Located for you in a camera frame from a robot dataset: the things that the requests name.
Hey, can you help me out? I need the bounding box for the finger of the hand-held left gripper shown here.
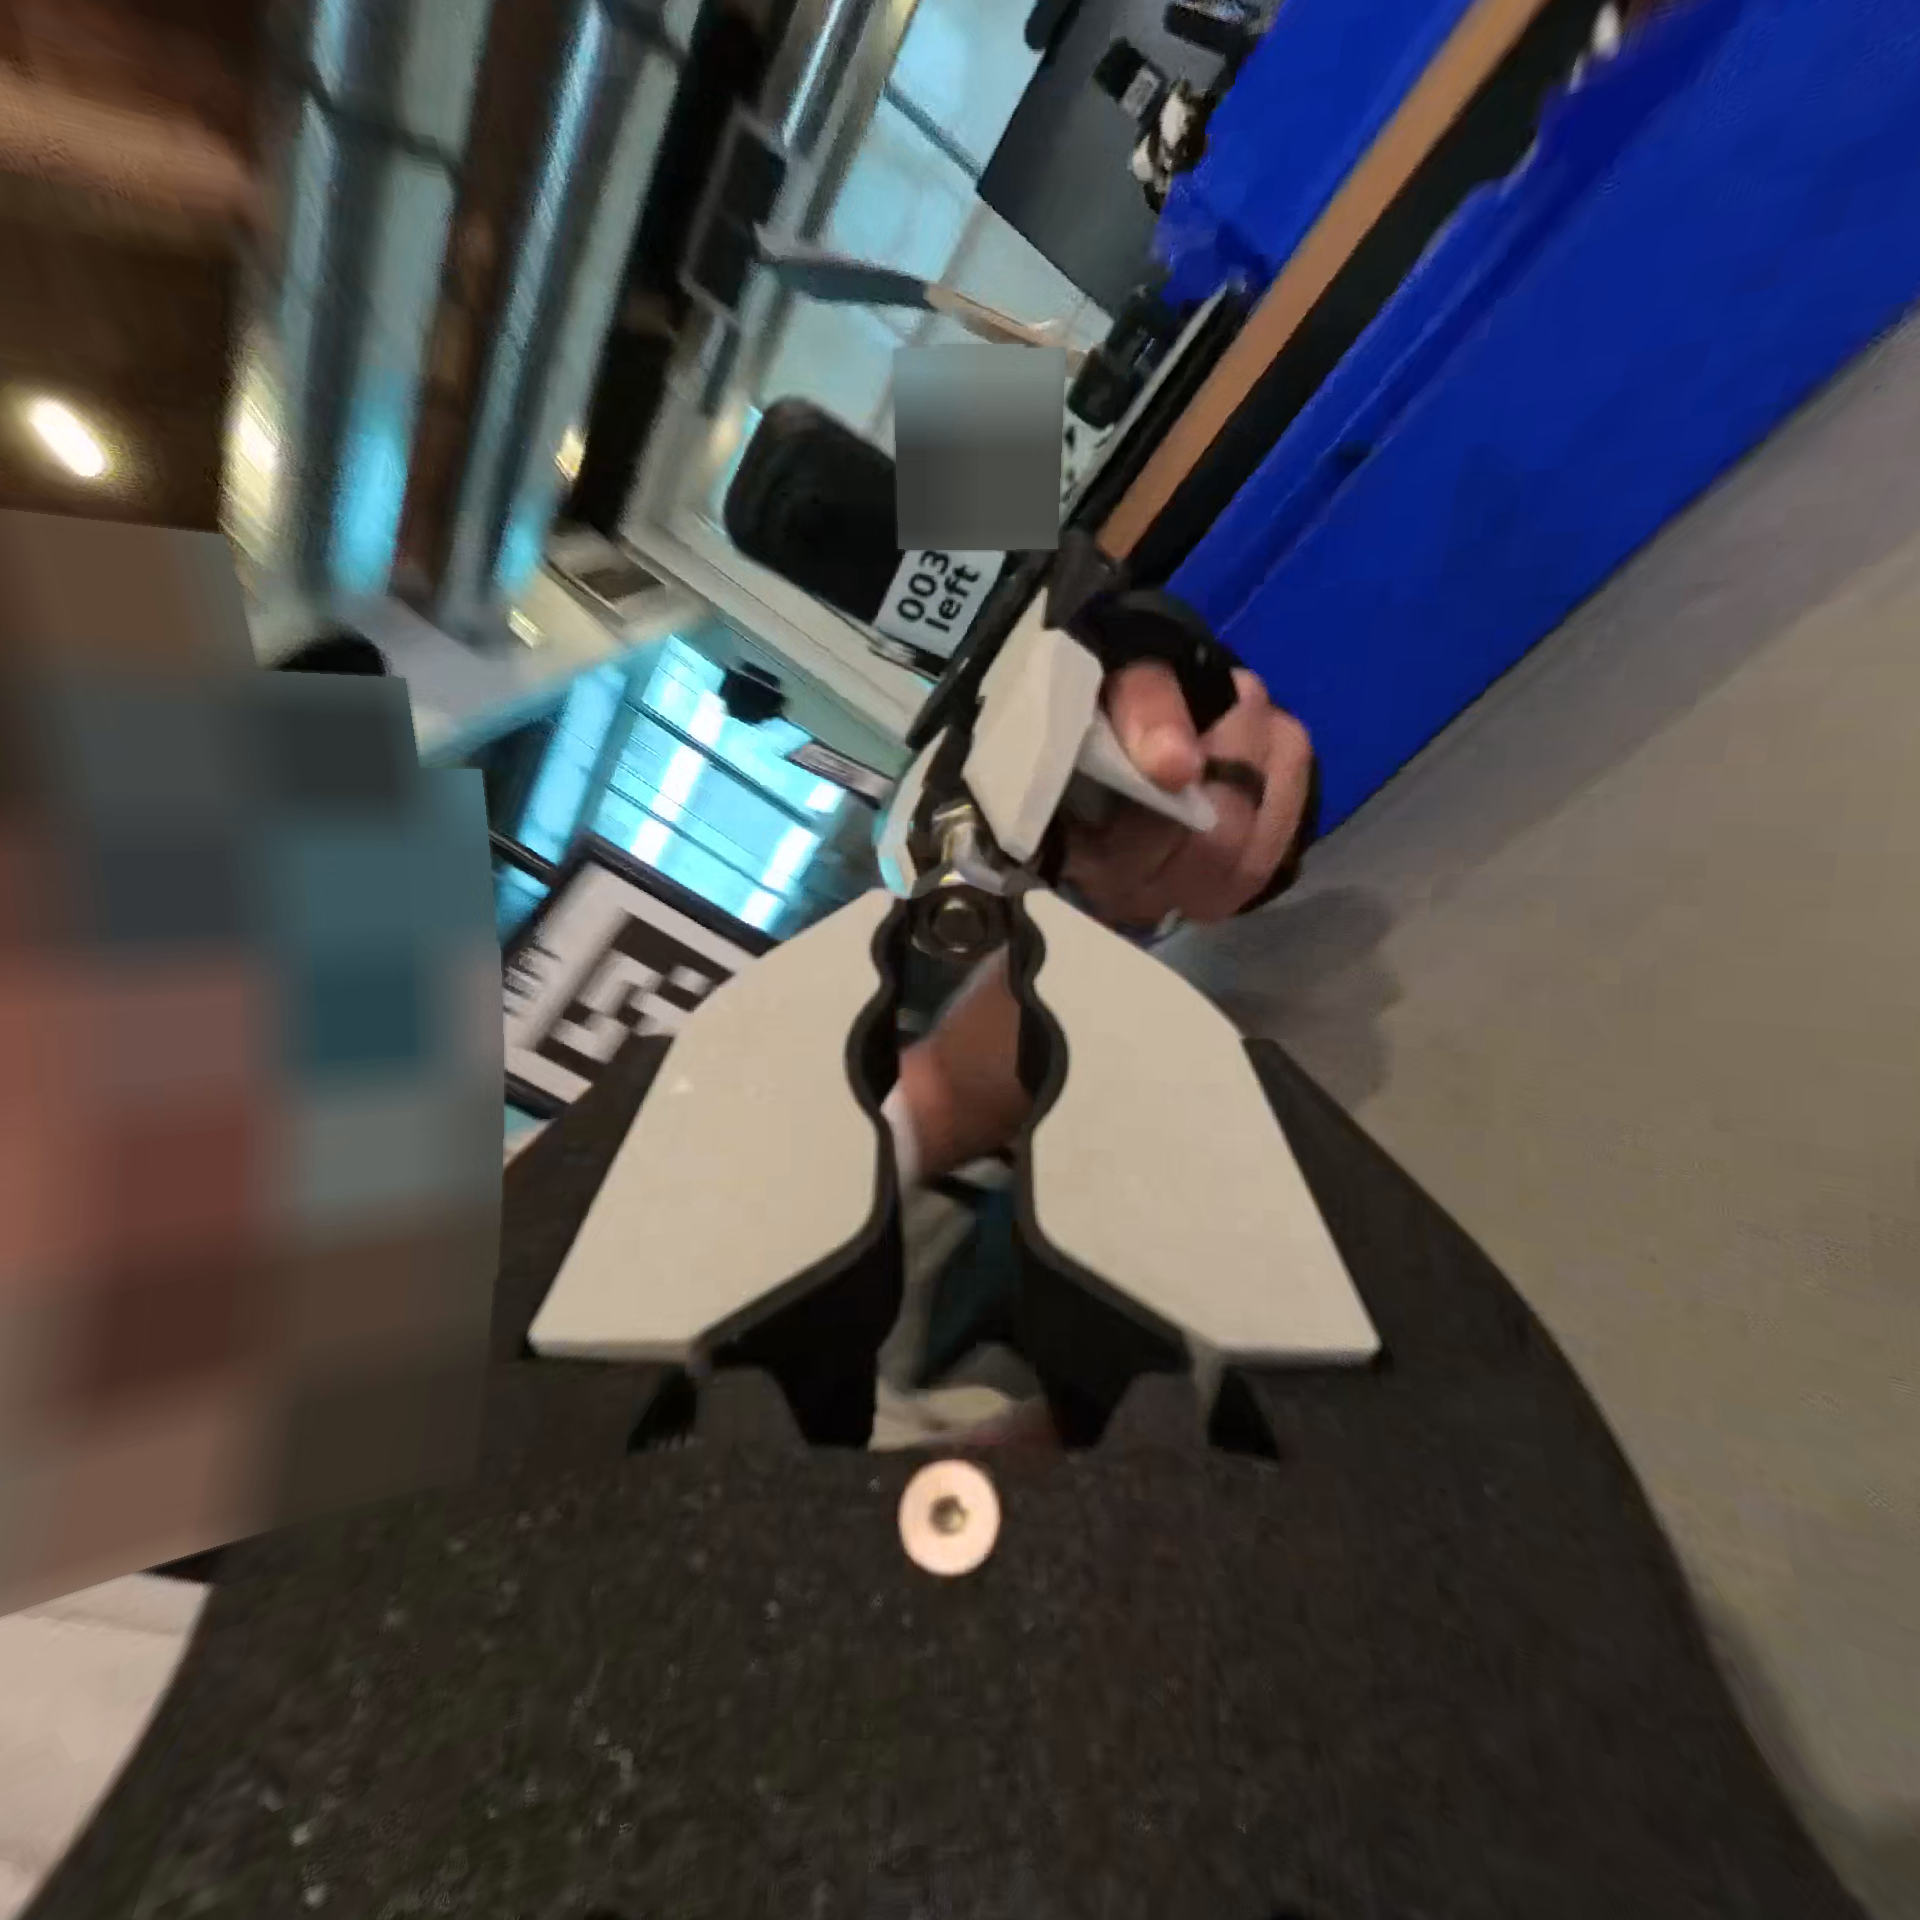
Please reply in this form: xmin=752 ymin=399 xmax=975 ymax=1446
xmin=955 ymin=619 xmax=1115 ymax=871
xmin=874 ymin=772 xmax=939 ymax=902

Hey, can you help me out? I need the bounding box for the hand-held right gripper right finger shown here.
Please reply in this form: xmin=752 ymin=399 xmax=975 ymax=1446
xmin=1007 ymin=884 xmax=1386 ymax=1370

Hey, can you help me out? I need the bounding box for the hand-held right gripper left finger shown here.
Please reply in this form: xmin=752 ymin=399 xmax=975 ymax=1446
xmin=523 ymin=889 xmax=906 ymax=1364

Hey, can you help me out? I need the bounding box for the steel hex bolt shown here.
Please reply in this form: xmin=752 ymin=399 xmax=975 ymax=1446
xmin=929 ymin=802 xmax=1037 ymax=901

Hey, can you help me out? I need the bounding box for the blue plastic bin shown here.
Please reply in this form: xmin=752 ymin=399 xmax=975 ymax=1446
xmin=1165 ymin=0 xmax=1920 ymax=834
xmin=1151 ymin=0 xmax=1518 ymax=294

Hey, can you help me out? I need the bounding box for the person's left hand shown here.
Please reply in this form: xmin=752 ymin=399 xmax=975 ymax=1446
xmin=1049 ymin=661 xmax=1322 ymax=932

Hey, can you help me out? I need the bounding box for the framed marker sign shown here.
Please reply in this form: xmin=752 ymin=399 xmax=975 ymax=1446
xmin=502 ymin=840 xmax=774 ymax=1117

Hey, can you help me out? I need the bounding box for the black monitor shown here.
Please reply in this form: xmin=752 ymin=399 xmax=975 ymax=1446
xmin=973 ymin=0 xmax=1218 ymax=324

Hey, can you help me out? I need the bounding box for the wooden office desk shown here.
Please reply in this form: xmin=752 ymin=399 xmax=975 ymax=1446
xmin=1094 ymin=0 xmax=1547 ymax=564

